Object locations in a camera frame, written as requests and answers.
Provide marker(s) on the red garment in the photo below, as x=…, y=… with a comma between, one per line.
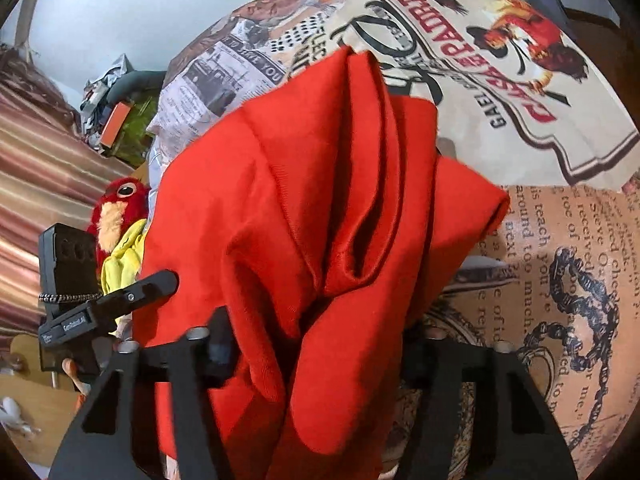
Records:
x=300, y=210

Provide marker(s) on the red plush toy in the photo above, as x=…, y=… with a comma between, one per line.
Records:
x=120, y=205

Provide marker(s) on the orange box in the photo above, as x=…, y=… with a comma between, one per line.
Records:
x=116, y=125

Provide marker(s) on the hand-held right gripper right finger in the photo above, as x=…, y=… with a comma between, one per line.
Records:
x=417, y=365

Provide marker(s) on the white toy figure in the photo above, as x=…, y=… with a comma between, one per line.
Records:
x=17, y=417

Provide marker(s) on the striped curtain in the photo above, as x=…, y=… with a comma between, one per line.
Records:
x=40, y=170

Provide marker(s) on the yellow cloth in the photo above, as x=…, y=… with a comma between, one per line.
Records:
x=125, y=255

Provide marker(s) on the printed blanket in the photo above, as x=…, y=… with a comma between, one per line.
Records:
x=550, y=260

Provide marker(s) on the wooden furniture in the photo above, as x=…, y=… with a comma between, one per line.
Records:
x=45, y=410

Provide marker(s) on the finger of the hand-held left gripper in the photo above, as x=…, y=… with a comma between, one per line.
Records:
x=145, y=287

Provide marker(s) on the silver foil bag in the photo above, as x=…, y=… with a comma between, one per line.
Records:
x=102, y=85

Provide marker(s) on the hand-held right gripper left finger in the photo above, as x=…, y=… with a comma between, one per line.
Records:
x=220, y=355

